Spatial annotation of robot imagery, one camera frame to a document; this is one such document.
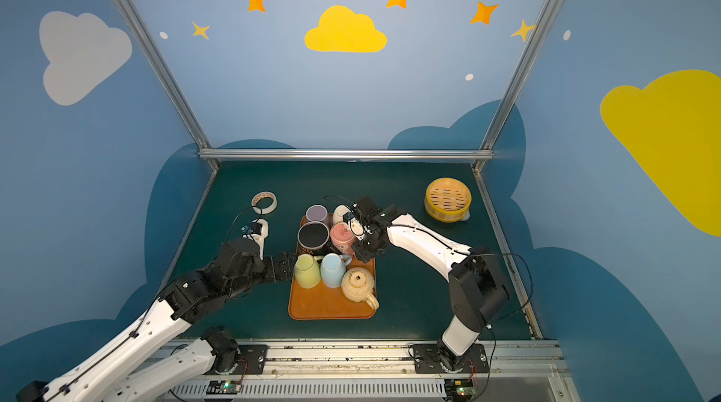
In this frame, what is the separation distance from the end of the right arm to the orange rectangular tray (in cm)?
11

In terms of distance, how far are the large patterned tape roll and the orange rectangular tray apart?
338 mm

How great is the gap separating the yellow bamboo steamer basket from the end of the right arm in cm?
34

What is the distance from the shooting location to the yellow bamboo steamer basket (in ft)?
3.30
